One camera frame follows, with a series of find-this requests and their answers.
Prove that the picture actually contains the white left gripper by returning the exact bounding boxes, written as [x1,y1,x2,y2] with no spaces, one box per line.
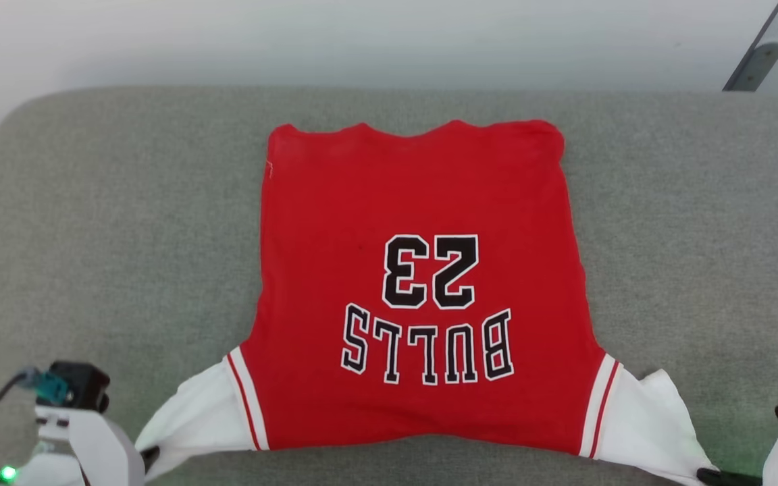
[0,405,161,486]

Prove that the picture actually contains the red Bulls jersey white sleeves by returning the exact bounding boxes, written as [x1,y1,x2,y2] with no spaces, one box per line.
[134,119,719,486]

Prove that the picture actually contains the grey fabric sofa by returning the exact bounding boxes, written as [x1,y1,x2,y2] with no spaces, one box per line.
[0,86,778,486]

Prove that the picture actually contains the black left cable teal plug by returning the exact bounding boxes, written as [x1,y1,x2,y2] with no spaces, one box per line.
[0,368,70,443]

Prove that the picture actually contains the grey metal hinge bracket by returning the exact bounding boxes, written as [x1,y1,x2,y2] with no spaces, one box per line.
[730,42,778,92]

